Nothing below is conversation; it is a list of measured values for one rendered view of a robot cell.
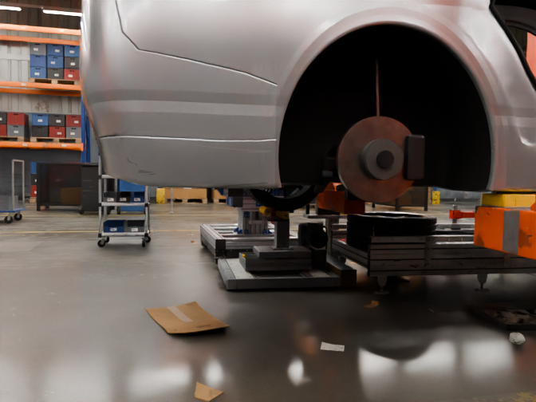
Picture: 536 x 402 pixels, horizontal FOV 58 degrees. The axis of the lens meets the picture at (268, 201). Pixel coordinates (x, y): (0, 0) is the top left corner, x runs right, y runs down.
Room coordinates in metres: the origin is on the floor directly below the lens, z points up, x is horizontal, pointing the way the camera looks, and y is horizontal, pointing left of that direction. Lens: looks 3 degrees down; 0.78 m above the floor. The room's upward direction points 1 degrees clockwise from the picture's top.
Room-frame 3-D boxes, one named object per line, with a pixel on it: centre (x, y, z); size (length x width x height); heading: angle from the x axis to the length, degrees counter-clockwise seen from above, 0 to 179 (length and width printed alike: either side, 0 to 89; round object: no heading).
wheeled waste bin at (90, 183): (9.30, 3.26, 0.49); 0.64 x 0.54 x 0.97; 4
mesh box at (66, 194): (10.19, 4.10, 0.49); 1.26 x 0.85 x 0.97; 102
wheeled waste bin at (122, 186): (9.45, 2.67, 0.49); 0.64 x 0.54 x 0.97; 21
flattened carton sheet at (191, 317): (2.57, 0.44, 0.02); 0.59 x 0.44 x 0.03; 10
